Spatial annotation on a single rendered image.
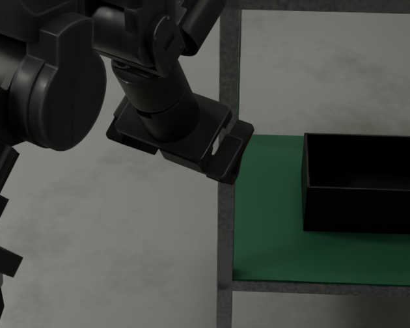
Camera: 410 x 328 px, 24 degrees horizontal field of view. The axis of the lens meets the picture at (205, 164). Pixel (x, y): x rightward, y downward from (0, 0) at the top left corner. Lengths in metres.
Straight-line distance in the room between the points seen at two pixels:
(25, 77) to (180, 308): 1.57
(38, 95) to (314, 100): 2.20
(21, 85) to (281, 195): 1.33
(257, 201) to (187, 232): 0.47
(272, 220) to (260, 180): 0.12
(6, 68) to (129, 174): 1.88
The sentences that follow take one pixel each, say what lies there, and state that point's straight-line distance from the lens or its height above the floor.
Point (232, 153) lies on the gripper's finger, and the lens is 0.91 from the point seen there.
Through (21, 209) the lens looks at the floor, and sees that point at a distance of 2.47.
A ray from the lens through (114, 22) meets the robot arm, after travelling 0.78.
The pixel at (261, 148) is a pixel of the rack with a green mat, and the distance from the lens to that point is 2.06.
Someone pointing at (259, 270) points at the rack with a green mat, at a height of 0.35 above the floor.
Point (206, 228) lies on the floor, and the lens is 2.37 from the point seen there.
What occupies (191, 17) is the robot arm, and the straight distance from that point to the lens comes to 0.86.
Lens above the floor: 1.63
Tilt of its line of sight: 39 degrees down
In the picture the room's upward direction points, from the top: straight up
